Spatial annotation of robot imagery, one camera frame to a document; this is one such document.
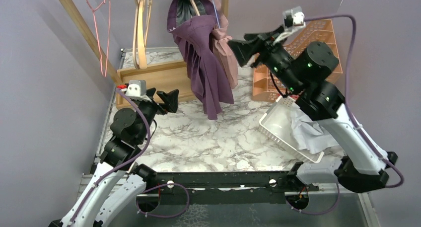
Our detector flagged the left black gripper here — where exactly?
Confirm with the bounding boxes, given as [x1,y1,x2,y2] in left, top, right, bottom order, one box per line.
[137,87,179,143]

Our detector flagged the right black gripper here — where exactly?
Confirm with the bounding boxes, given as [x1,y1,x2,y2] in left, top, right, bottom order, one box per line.
[227,24,303,93]

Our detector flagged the pink pleated skirt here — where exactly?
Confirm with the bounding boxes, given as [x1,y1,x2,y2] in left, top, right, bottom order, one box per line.
[207,0,238,89]

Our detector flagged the blue wire hanger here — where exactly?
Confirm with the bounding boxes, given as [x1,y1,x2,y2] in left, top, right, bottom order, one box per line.
[211,0,221,29]

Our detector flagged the purple garment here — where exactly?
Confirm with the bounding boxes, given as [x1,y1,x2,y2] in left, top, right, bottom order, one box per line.
[167,0,234,120]

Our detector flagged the wooden hanger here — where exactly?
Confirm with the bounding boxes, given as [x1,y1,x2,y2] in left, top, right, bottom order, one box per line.
[132,0,153,70]
[186,0,201,17]

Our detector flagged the white garment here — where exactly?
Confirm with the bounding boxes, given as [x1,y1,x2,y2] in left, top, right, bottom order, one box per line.
[290,103,339,154]

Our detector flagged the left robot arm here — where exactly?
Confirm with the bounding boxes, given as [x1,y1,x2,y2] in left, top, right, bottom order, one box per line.
[49,84,179,227]

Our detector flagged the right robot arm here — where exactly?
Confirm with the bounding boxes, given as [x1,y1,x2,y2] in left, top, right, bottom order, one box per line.
[228,27,397,193]

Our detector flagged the wooden clothes rack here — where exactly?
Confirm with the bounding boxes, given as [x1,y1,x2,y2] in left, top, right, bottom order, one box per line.
[52,0,231,110]

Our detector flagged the orange plastic file organizer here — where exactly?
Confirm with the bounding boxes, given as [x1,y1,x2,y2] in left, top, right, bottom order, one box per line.
[251,19,339,102]

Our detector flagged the white laundry basket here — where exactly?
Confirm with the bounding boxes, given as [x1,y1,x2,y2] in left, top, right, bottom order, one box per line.
[259,96,324,163]

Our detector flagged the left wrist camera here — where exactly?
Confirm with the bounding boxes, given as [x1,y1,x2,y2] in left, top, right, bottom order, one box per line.
[125,80,151,101]

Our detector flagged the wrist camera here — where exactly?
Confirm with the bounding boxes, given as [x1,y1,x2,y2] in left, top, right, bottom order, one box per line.
[125,80,151,101]
[282,6,306,32]

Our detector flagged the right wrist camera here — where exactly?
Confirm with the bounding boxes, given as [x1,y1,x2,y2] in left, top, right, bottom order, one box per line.
[282,6,306,32]

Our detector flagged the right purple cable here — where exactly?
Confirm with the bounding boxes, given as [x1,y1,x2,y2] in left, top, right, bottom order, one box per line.
[285,14,405,216]

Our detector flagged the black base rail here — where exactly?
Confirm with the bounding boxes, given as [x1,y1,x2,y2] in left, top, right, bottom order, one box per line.
[136,170,319,212]

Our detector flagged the pink wire hanger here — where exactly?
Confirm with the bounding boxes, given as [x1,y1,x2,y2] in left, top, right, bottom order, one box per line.
[78,0,112,77]

